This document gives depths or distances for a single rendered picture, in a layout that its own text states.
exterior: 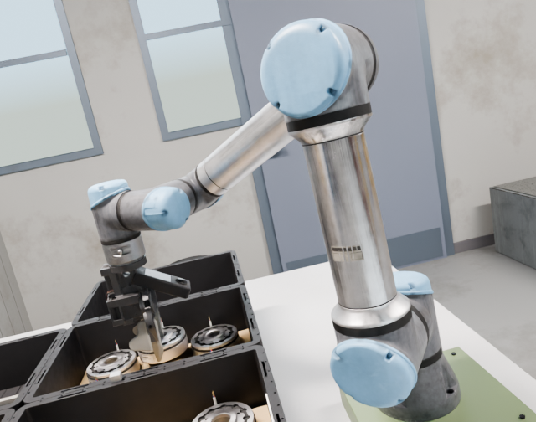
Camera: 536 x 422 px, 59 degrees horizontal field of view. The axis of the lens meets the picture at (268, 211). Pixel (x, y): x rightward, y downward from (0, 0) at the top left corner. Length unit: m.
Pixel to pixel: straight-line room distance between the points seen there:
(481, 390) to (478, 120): 2.92
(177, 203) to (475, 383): 0.62
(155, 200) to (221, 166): 0.14
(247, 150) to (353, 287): 0.32
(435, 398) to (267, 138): 0.51
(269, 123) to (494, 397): 0.60
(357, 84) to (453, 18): 3.05
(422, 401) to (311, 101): 0.53
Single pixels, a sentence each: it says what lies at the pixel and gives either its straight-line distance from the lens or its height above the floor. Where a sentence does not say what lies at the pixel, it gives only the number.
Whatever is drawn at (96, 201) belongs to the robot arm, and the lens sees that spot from 0.90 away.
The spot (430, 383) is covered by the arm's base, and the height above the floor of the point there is 0.82.
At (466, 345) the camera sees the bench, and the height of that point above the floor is 0.70.
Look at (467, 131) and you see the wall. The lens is 3.67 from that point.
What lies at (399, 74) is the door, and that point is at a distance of 3.40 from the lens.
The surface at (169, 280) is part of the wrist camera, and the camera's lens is 0.96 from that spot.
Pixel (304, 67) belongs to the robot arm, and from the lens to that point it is 0.60.
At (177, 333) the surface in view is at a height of 0.89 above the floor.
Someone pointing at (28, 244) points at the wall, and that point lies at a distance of 3.50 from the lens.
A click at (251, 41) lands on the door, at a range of 3.19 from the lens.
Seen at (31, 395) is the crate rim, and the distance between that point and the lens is 0.92.
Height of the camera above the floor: 1.31
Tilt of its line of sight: 12 degrees down
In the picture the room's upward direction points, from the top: 12 degrees counter-clockwise
